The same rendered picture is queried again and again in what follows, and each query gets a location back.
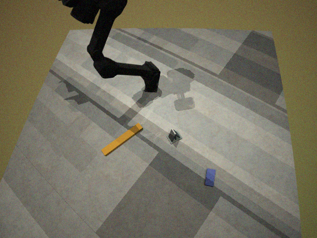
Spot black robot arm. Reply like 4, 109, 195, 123
70, 0, 160, 92

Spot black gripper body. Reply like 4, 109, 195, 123
61, 0, 81, 7

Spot orange bar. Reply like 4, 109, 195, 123
102, 123, 143, 156

